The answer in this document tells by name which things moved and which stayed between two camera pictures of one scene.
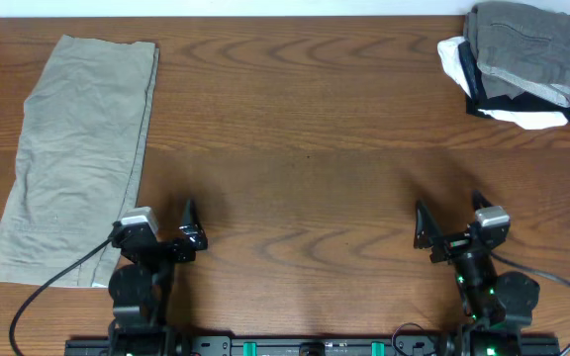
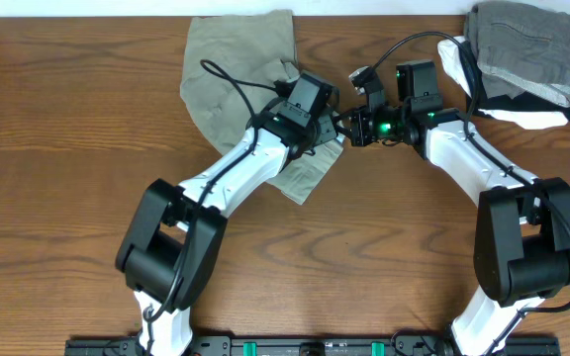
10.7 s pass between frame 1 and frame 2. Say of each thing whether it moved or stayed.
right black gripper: moved
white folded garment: stayed
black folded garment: stayed
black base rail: stayed
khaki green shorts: moved
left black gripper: moved
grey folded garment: stayed
